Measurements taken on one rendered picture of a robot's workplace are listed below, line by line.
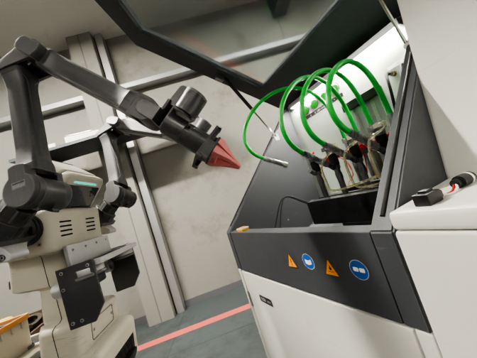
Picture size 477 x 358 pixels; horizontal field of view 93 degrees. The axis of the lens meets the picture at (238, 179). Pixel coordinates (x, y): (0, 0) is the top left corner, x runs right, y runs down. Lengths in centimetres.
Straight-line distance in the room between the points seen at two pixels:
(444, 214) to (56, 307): 93
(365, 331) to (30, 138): 86
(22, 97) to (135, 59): 300
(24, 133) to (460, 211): 85
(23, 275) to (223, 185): 237
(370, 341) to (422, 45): 62
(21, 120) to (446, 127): 96
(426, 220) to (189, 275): 291
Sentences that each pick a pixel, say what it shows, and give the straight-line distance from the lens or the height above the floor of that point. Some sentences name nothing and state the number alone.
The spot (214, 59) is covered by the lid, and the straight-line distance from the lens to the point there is 117.
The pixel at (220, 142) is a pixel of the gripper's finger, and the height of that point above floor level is 121.
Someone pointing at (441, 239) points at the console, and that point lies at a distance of 40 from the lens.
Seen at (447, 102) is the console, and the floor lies 112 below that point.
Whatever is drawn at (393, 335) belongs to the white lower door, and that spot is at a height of 76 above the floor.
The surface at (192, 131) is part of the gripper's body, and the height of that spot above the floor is 125.
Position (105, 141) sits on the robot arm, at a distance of 125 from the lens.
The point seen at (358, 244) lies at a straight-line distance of 48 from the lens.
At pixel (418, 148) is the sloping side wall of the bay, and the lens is 55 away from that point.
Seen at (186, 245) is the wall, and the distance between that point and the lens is 306.
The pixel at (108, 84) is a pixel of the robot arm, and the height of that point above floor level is 144.
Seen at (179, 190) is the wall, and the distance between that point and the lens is 303.
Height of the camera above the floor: 108
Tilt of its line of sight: 4 degrees up
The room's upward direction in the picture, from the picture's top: 19 degrees counter-clockwise
